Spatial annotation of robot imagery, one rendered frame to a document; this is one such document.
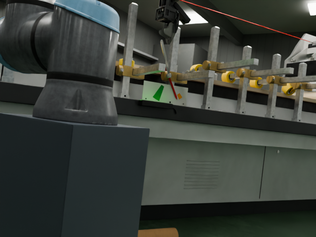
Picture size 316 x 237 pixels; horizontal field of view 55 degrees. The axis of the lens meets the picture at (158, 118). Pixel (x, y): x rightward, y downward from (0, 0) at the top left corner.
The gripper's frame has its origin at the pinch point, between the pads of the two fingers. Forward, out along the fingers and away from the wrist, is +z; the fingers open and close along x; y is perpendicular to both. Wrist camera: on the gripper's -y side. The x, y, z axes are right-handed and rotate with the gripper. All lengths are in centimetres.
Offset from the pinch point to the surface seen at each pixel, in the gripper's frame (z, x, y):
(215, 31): -16.5, -10.2, -38.4
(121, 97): 27.0, -17.9, 11.6
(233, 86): 9, -22, -73
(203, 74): 13.0, 10.5, -13.3
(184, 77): 13.5, -5.6, -15.9
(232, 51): -190, -518, -632
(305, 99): 9, -10, -142
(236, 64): 3.2, 6.4, -39.3
